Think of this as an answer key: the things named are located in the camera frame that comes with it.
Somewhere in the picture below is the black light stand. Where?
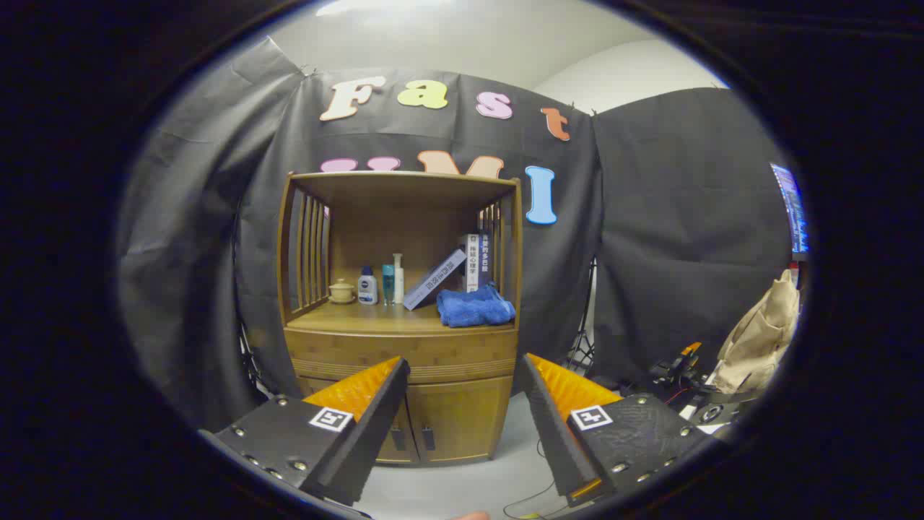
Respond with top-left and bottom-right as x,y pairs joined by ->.
567,260 -> 600,376

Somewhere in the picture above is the white upright book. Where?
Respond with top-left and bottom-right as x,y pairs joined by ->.
462,233 -> 482,293

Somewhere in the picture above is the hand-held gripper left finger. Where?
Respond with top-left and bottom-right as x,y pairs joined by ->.
199,355 -> 411,506

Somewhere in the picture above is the wooden countertop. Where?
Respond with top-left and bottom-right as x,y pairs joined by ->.
287,300 -> 517,334

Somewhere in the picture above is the wooden cabinet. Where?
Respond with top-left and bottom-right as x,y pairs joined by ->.
276,170 -> 523,467

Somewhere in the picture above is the orange and black tool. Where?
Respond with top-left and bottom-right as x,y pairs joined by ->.
650,342 -> 705,391

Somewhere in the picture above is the lavender leaning book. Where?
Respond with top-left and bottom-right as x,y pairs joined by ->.
403,248 -> 468,311

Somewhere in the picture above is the wooden drawer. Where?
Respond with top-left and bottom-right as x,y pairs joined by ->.
284,329 -> 518,384

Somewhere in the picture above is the thin floor cable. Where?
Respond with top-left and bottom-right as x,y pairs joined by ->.
503,480 -> 578,519

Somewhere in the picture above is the computer monitor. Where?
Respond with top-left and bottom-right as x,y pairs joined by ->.
770,162 -> 809,254

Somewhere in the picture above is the black backdrop cloth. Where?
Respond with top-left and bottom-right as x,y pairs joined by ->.
115,36 -> 795,434

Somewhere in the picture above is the blue towel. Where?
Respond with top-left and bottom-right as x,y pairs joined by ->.
436,283 -> 516,329

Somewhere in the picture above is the beige bag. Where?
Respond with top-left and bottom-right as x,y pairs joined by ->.
711,269 -> 801,394

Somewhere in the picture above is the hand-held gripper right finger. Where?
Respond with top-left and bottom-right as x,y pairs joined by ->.
514,352 -> 726,508

